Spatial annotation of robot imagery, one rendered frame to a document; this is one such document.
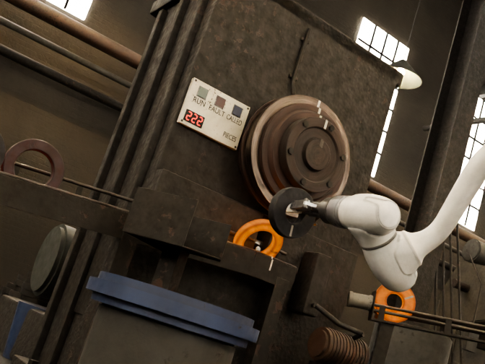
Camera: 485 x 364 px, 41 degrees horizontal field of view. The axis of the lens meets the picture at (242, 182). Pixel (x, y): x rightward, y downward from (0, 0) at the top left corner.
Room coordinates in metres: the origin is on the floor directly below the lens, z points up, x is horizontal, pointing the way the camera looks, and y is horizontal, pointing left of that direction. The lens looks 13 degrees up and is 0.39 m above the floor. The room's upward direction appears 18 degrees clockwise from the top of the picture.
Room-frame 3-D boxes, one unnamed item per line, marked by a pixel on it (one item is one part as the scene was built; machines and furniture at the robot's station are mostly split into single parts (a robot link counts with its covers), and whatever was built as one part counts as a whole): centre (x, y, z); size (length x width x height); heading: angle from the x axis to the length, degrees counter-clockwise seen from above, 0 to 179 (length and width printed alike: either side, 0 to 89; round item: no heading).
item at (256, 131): (2.42, -0.17, 1.11); 0.47 x 0.06 x 0.47; 119
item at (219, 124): (2.35, 0.18, 1.15); 0.26 x 0.02 x 0.18; 119
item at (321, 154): (2.33, -0.22, 1.11); 0.28 x 0.06 x 0.28; 119
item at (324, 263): (2.55, -0.37, 0.68); 0.11 x 0.08 x 0.24; 29
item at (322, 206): (1.80, -0.25, 0.80); 0.09 x 0.08 x 0.07; 30
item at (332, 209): (1.74, -0.29, 0.80); 0.09 x 0.06 x 0.09; 120
